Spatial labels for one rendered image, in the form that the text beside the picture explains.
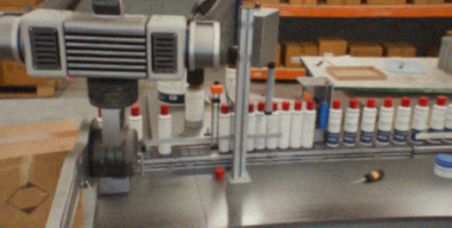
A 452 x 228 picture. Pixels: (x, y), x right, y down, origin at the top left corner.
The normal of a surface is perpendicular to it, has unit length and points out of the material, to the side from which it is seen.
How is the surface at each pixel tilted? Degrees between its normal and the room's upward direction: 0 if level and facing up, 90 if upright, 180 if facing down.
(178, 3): 90
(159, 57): 90
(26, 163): 90
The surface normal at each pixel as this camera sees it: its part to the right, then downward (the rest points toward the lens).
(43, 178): 0.34, 0.33
